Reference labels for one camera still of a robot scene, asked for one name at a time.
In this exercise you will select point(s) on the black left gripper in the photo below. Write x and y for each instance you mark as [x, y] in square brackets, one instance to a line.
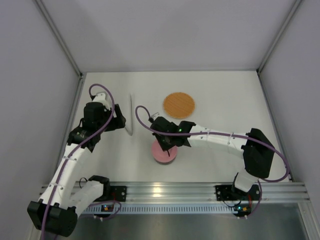
[119, 119]

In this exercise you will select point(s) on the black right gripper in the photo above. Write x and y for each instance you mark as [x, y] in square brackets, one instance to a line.
[160, 127]

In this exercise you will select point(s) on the stainless steel tongs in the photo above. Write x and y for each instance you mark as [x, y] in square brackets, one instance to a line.
[129, 124]

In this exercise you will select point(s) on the pink lunch box lid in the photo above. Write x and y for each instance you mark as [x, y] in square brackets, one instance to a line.
[163, 156]

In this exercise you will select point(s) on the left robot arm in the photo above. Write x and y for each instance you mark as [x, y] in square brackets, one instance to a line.
[57, 210]

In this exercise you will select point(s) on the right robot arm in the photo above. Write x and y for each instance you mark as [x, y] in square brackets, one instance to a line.
[254, 148]

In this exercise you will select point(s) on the round steel lunch box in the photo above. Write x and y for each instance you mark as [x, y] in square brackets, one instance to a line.
[165, 163]

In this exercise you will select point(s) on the woven bamboo tray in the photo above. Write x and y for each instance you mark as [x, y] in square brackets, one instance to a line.
[179, 105]

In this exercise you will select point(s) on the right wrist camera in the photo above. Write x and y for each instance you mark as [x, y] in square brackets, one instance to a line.
[155, 115]

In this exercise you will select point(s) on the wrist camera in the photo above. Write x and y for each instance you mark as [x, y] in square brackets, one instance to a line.
[104, 98]
[155, 115]

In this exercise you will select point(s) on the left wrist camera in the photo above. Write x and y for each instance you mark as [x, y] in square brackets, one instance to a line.
[104, 98]

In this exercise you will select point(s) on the aluminium mounting rail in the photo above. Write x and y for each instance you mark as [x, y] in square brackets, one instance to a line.
[205, 192]

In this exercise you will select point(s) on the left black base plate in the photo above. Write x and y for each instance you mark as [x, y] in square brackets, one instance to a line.
[114, 193]

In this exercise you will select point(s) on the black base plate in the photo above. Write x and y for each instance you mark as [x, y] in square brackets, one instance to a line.
[227, 192]
[114, 193]

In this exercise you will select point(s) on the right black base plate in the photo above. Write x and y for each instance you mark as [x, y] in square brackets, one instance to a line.
[227, 192]

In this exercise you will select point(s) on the slotted cable duct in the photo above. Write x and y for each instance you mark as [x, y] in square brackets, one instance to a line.
[189, 208]

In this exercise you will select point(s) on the left aluminium frame post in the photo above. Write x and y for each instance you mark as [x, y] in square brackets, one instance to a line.
[57, 35]

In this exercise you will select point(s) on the aluminium frame post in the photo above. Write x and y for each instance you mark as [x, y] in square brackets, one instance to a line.
[57, 35]
[289, 16]

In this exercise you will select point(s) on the right aluminium frame post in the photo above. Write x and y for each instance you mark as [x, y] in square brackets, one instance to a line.
[289, 16]

